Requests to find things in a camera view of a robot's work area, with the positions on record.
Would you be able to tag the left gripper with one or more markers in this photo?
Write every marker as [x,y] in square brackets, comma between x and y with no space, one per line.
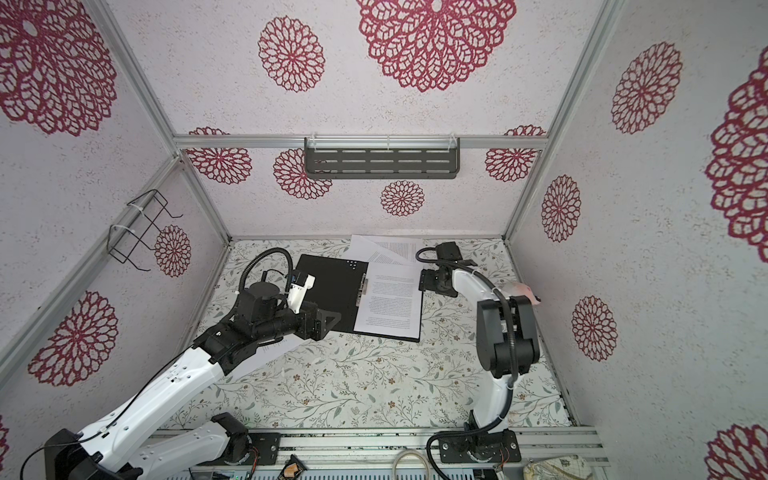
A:
[319,330]

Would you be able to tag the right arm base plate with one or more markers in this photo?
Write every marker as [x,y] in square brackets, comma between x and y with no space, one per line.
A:
[496,448]

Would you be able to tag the blue black folder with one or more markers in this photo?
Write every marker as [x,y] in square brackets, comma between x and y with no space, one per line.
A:
[335,288]

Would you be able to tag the metal folder clip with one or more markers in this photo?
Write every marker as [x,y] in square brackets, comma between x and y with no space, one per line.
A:
[361,290]

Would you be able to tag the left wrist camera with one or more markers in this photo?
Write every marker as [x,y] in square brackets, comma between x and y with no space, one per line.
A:
[300,284]

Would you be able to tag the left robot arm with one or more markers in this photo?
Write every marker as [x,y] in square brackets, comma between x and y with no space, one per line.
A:
[116,447]

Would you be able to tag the pink plush toy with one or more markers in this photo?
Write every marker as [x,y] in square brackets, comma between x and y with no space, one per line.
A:
[518,289]

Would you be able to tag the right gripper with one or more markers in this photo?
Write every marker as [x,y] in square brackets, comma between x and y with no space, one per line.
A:
[426,280]

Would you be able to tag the patterned cloth bag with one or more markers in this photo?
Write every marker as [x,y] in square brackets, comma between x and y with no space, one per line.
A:
[569,467]

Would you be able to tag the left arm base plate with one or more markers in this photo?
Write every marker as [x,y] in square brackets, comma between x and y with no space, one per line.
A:
[258,449]

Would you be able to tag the printed paper sheet back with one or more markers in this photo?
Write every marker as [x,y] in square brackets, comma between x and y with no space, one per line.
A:
[383,249]

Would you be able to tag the black wire wall rack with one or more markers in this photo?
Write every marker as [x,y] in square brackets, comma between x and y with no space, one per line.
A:
[123,239]

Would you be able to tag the grey wall shelf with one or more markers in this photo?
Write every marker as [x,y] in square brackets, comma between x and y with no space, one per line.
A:
[382,159]

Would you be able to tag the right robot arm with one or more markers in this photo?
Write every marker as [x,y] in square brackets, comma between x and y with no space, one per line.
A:
[506,333]

